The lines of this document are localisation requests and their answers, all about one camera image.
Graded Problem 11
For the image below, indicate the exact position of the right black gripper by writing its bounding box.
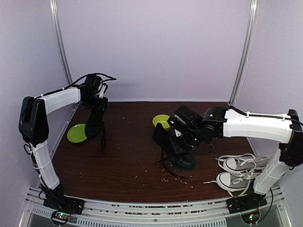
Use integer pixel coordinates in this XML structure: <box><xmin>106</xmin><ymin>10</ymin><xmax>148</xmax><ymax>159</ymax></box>
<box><xmin>169</xmin><ymin>128</ymin><xmax>203</xmax><ymax>156</ymax></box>

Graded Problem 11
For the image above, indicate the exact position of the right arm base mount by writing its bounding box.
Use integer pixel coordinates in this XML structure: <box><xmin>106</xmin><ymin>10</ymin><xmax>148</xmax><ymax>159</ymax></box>
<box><xmin>226</xmin><ymin>193</ymin><xmax>267</xmax><ymax>225</ymax></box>

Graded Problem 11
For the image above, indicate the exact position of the aluminium front rail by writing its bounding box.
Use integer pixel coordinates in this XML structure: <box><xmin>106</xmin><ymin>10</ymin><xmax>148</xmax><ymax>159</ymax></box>
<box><xmin>17</xmin><ymin>186</ymin><xmax>293</xmax><ymax>227</ymax></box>

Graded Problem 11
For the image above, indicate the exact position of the left aluminium frame post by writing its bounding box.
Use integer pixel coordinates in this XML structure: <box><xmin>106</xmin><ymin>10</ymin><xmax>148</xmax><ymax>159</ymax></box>
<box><xmin>49</xmin><ymin>0</ymin><xmax>73</xmax><ymax>85</ymax></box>

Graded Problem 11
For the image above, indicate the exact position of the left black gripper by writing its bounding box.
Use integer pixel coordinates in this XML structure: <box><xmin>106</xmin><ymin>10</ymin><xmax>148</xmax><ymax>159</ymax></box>
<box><xmin>85</xmin><ymin>93</ymin><xmax>109</xmax><ymax>111</ymax></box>

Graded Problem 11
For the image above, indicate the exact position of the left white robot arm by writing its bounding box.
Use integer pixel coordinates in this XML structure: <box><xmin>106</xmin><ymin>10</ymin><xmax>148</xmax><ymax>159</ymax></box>
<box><xmin>18</xmin><ymin>84</ymin><xmax>108</xmax><ymax>210</ymax></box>

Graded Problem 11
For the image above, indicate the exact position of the green plate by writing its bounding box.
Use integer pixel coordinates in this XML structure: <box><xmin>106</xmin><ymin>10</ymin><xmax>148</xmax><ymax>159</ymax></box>
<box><xmin>67</xmin><ymin>123</ymin><xmax>88</xmax><ymax>143</ymax></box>

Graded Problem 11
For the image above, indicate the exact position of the green bowl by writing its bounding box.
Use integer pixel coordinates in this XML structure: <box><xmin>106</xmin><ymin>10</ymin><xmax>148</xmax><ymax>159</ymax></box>
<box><xmin>152</xmin><ymin>114</ymin><xmax>170</xmax><ymax>131</ymax></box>

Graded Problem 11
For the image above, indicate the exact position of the grey sneaker front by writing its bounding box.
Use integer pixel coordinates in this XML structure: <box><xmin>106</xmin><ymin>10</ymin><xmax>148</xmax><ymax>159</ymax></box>
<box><xmin>203</xmin><ymin>172</ymin><xmax>260</xmax><ymax>197</ymax></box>

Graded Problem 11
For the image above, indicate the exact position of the grey sneaker rear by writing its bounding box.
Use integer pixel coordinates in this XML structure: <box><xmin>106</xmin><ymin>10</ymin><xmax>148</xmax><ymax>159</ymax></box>
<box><xmin>216</xmin><ymin>153</ymin><xmax>271</xmax><ymax>173</ymax></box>

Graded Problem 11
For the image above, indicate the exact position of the right aluminium frame post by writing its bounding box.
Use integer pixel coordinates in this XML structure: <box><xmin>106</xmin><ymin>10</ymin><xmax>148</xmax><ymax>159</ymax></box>
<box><xmin>229</xmin><ymin>0</ymin><xmax>259</xmax><ymax>105</ymax></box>

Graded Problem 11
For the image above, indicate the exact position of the black sneaker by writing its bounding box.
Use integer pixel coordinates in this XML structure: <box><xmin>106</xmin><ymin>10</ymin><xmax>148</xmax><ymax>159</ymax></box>
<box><xmin>85</xmin><ymin>107</ymin><xmax>107</xmax><ymax>153</ymax></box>
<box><xmin>152</xmin><ymin>123</ymin><xmax>196</xmax><ymax>179</ymax></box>

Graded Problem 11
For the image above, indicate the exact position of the aluminium frame post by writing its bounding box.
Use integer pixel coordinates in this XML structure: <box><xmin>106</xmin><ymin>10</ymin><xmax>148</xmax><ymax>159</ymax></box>
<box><xmin>49</xmin><ymin>0</ymin><xmax>73</xmax><ymax>85</ymax></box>
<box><xmin>229</xmin><ymin>0</ymin><xmax>259</xmax><ymax>105</ymax></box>

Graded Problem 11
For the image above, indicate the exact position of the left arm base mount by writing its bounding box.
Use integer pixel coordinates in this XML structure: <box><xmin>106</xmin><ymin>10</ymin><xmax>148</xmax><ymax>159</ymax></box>
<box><xmin>43</xmin><ymin>196</ymin><xmax>85</xmax><ymax>226</ymax></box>

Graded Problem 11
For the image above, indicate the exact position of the grey sneaker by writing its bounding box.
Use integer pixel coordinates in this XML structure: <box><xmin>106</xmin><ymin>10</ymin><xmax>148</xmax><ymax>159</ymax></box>
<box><xmin>216</xmin><ymin>153</ymin><xmax>271</xmax><ymax>173</ymax></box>
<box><xmin>203</xmin><ymin>172</ymin><xmax>260</xmax><ymax>197</ymax></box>

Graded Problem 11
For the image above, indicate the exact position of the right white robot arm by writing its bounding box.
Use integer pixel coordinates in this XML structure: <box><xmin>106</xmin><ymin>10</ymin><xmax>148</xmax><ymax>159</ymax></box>
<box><xmin>165</xmin><ymin>105</ymin><xmax>303</xmax><ymax>209</ymax></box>

